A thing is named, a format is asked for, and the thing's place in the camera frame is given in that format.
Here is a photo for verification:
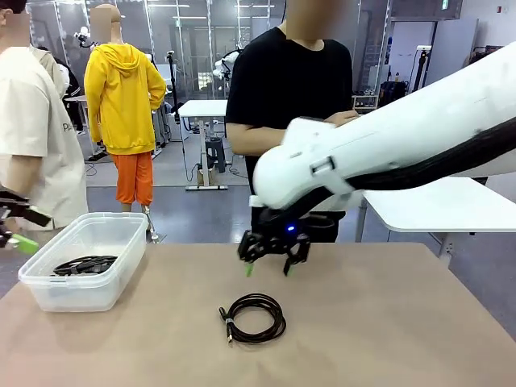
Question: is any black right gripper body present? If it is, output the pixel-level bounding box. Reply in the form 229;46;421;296
252;208;312;253

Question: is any black USB cable with tie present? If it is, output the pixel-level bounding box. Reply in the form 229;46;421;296
218;293;287;347

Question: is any black braided USB cable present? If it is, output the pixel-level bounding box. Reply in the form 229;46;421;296
52;257;102;277

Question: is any thin black power cable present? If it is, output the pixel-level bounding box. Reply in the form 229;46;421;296
74;253;119;275

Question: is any person's right forearm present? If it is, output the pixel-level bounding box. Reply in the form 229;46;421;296
231;123;293;156

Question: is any person's left hand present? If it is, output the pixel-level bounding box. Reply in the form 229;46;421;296
322;110;360;127

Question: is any clear plastic storage box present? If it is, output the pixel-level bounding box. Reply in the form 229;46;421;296
18;212;148;314

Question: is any person in beige t-shirt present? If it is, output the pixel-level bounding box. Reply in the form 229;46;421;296
0;0;89;243

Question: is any mannequin in yellow hoodie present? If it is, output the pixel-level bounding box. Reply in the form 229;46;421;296
83;3;169;243

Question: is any large white table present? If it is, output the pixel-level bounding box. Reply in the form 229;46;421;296
362;176;516;259

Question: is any mannequin in beige shirt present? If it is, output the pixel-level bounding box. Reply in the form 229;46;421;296
31;46;68;98

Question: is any white standing desk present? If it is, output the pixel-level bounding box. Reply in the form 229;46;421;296
177;99;230;191

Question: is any person in black t-shirt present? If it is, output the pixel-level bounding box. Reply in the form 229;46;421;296
224;0;356;243

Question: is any white shoe rack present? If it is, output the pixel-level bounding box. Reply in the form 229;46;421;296
352;90;380;114

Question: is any black suitcase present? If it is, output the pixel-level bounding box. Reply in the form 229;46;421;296
381;80;410;108

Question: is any black pole stand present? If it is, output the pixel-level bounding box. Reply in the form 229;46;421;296
414;45;432;92

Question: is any grey partition panel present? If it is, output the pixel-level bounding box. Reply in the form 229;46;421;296
422;19;480;88

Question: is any clothes rack with garments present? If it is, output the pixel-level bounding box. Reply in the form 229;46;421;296
469;44;505;65

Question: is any black arm cable harness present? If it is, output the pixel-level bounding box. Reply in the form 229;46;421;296
277;119;516;221

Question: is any black camera tripod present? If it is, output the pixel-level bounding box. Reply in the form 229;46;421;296
166;50;183;142

